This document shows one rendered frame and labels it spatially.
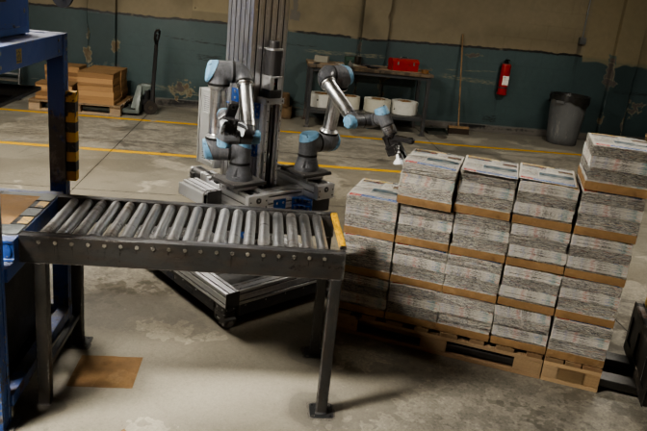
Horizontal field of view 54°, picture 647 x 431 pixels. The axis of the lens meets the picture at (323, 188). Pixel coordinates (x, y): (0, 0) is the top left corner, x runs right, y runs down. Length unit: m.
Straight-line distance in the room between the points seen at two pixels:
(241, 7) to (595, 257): 2.30
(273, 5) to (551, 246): 1.97
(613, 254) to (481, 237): 0.63
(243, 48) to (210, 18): 6.19
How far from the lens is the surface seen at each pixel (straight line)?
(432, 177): 3.33
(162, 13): 9.98
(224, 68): 3.41
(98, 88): 9.16
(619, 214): 3.39
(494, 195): 3.35
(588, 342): 3.64
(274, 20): 3.73
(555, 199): 3.35
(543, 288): 3.51
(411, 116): 9.50
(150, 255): 2.75
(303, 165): 3.83
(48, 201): 3.25
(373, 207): 3.45
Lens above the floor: 1.84
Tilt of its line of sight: 17 degrees down
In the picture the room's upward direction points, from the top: 6 degrees clockwise
